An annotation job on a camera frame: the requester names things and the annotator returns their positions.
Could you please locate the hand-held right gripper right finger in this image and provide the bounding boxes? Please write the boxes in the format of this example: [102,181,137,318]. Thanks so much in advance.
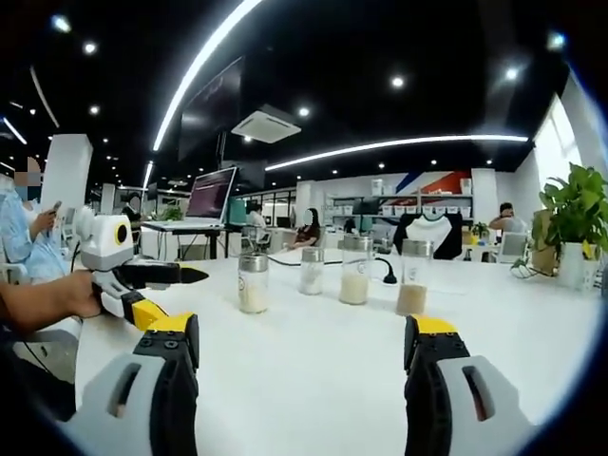
[403,313,533,456]

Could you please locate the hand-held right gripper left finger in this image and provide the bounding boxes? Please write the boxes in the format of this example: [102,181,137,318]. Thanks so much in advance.
[70,312,200,456]

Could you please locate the short seasoning bottle beige powder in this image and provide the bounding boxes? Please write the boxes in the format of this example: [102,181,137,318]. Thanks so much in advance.
[237,253,270,314]

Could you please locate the tall seasoning bottle brown powder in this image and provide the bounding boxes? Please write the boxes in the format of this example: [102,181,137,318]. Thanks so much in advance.
[394,238,434,317]

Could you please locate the tall seasoning bottle cream powder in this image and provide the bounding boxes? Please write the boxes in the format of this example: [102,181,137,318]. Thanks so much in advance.
[337,235,375,306]

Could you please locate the short seasoning bottle white granules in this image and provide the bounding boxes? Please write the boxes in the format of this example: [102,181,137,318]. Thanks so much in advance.
[298,246,326,296]

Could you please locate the person's left hand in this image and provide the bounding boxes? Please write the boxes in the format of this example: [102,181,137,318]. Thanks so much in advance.
[47,270,104,325]

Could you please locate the white standing desk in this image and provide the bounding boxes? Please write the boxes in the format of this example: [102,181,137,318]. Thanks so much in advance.
[141,218,248,261]

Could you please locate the white open laptop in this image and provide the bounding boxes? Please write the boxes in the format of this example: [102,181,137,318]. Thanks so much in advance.
[142,165,238,233]

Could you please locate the small hanging monitor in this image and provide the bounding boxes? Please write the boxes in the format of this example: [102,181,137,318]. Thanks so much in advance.
[220,159,268,191]

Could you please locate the large hanging dark screen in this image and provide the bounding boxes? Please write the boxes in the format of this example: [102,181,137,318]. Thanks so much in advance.
[178,55,246,162]

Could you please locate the black white raglan shirt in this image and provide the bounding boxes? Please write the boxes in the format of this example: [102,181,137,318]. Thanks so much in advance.
[392,212,465,261]

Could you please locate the grey office chair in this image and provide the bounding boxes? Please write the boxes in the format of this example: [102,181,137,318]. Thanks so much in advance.
[501,231,528,263]

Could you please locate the curved ceiling light strip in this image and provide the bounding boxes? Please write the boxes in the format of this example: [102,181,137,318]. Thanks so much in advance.
[264,134,529,172]
[151,0,265,152]

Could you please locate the ceiling air conditioner unit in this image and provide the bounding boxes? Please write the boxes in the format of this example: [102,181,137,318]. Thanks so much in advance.
[231,109,303,143]

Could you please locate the row of white storage boxes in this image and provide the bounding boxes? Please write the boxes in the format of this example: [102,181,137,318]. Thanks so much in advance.
[332,197,474,218]

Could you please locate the brown cardboard box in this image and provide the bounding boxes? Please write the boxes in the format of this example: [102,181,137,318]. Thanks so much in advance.
[530,208,558,276]

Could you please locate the metal storage shelving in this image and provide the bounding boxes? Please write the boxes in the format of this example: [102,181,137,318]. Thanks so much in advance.
[327,192,475,227]

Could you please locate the green potted plant white pot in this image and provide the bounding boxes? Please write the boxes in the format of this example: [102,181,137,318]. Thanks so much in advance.
[510,162,608,292]

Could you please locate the narrow window white blinds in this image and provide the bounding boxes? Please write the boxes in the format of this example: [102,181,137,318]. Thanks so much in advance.
[532,92,588,191]

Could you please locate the group of round ceiling downlights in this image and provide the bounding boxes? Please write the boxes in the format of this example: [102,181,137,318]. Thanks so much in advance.
[47,13,566,167]

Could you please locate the black power cable with plug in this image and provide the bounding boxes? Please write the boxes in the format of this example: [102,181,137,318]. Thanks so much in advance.
[266,251,400,289]

